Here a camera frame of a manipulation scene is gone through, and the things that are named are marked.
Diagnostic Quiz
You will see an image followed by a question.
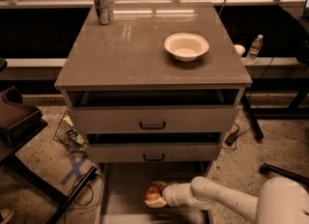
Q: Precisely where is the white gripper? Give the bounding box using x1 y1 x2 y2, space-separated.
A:
145 181 192 209

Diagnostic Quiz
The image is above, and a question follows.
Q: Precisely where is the red apple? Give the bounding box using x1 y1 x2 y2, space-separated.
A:
145 184 161 201

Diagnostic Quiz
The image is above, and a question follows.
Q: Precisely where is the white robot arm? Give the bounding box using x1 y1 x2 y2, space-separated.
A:
145 177 309 224

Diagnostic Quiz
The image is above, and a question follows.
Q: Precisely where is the open bottom grey drawer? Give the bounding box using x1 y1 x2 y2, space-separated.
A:
95 162 211 224

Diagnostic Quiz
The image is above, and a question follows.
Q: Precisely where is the middle grey drawer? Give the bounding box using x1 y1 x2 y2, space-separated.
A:
85 133 220 162

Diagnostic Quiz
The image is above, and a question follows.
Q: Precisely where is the top grey drawer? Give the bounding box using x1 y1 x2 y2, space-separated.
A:
68 106 239 134

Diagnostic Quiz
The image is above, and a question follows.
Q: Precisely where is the grey drawer cabinet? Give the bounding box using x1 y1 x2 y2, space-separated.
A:
53 1 253 164

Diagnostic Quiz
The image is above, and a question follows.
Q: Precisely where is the blue tape cross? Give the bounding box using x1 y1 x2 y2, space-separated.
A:
61 155 88 185

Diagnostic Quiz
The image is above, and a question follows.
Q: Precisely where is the black power adapter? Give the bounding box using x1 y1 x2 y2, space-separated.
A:
225 132 239 146

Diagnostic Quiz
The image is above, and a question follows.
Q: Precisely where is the black chair leg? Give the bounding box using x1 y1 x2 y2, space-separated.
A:
259 163 309 186

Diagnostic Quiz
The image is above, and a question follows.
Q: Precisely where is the black table leg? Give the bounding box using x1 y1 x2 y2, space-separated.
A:
240 94 264 141

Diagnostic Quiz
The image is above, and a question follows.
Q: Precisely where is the white paper bowl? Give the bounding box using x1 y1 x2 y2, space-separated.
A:
164 33 210 62

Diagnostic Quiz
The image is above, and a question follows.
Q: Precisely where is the white shoe tip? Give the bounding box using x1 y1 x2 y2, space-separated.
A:
0 208 14 224

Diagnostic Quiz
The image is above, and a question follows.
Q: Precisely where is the small white cup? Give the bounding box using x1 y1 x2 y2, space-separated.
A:
234 44 245 57

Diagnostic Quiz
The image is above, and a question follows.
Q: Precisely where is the clear plastic water bottle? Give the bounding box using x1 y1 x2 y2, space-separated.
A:
246 35 264 65

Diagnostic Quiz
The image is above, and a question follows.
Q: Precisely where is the silver drink can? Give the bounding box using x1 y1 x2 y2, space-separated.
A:
94 0 110 25

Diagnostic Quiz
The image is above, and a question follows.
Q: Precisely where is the black floor cable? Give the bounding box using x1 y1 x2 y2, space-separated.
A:
63 171 101 224

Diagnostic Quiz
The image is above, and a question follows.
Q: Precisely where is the wire basket with items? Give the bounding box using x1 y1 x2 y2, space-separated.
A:
53 112 85 155

